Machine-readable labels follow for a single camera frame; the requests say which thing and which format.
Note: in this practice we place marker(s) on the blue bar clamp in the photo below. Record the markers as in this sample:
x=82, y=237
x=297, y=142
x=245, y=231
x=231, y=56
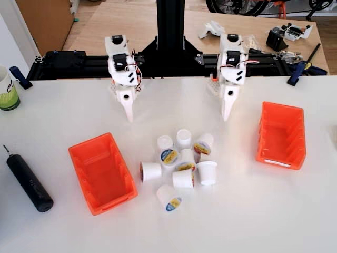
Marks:
x=296, y=72

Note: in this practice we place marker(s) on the black electric screwdriver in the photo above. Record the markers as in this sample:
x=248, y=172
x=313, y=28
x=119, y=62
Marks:
x=29, y=182

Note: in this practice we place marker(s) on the small clear parts bag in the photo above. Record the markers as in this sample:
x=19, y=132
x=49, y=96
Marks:
x=289, y=56

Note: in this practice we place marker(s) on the clear bag of screws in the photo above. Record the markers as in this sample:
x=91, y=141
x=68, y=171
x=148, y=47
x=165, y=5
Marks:
x=254, y=42

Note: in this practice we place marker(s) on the black printed part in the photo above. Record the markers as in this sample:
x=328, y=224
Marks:
x=275, y=40

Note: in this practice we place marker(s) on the blue lid coffee pod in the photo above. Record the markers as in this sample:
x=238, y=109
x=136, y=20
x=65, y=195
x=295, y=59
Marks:
x=166, y=195
x=168, y=156

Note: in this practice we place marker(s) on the orange plastic storage bin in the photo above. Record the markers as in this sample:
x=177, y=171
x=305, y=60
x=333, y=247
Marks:
x=92, y=163

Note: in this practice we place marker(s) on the wooden table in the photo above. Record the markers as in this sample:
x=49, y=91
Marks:
x=87, y=39

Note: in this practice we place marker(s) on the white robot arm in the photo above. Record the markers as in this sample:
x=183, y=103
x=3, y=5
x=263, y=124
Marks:
x=226, y=44
x=116, y=50

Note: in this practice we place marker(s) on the red lid coffee pod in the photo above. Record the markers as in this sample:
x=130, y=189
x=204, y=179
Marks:
x=165, y=142
x=204, y=143
x=151, y=171

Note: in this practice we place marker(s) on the white and green mug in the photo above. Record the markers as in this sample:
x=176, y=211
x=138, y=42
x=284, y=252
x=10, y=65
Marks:
x=9, y=100

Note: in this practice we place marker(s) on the black aluminium frame rail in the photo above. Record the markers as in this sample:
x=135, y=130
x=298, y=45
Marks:
x=89, y=66

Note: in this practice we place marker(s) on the orange stand post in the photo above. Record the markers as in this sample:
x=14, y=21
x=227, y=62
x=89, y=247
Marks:
x=283, y=9

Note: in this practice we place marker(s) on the wooden cabinet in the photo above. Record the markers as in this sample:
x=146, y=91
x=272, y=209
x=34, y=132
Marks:
x=44, y=23

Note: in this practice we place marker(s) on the white part with circuit board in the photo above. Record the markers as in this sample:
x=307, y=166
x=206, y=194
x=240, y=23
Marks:
x=302, y=34

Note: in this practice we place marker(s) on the black box on frame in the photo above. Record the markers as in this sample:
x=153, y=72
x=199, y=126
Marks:
x=64, y=62

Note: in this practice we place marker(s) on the orange bin with white label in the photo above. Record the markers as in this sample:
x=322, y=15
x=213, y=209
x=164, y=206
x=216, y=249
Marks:
x=284, y=124

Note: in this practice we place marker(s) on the black aluminium frame post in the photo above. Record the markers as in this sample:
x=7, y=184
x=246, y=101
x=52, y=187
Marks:
x=170, y=21

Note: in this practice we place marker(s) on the white gripper fixed finger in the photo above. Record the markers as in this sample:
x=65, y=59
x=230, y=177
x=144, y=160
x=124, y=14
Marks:
x=227, y=110
x=129, y=110

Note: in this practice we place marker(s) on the white printed robot part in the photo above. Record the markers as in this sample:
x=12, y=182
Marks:
x=209, y=29

